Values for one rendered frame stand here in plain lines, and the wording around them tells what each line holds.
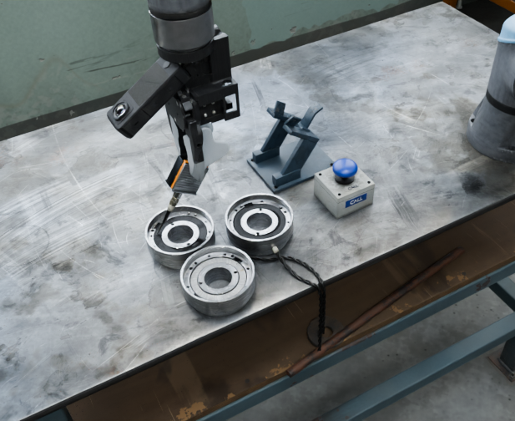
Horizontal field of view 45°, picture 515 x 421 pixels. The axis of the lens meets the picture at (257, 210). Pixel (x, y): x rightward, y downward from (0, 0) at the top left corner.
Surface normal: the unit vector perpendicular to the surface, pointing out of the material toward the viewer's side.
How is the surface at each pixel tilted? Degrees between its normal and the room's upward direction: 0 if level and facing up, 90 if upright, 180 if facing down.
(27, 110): 90
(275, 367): 0
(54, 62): 90
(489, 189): 0
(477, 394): 0
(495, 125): 72
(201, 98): 90
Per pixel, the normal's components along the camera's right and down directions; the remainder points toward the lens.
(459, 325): -0.05, -0.72
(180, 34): 0.00, 0.70
